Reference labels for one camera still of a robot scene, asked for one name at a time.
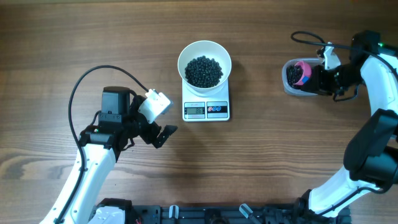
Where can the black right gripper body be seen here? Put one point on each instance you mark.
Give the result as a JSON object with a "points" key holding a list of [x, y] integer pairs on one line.
{"points": [[315, 79]]}

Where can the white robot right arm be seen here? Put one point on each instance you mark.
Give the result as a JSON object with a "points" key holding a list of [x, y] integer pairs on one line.
{"points": [[369, 163]]}

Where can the pile of black beans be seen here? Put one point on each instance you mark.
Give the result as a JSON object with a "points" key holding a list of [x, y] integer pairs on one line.
{"points": [[293, 74]]}

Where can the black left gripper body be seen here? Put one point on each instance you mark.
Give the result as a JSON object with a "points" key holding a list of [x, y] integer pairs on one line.
{"points": [[152, 134]]}

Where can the black beans in bowl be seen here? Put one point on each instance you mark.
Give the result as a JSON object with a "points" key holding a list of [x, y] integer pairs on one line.
{"points": [[203, 72]]}

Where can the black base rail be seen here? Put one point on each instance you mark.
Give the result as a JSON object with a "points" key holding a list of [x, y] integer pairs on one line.
{"points": [[217, 214]]}

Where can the pink scoop with blue handle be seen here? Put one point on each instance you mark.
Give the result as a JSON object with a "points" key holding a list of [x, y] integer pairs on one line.
{"points": [[306, 73]]}

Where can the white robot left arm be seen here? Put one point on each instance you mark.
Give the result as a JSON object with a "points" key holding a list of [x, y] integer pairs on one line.
{"points": [[99, 148]]}

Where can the clear plastic bean container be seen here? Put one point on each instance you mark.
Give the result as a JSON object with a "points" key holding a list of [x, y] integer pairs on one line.
{"points": [[287, 88]]}

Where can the white digital kitchen scale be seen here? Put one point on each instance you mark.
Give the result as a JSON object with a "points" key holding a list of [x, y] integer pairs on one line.
{"points": [[208, 106]]}

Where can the white bowl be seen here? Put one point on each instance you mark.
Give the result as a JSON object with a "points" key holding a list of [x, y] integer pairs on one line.
{"points": [[210, 50]]}

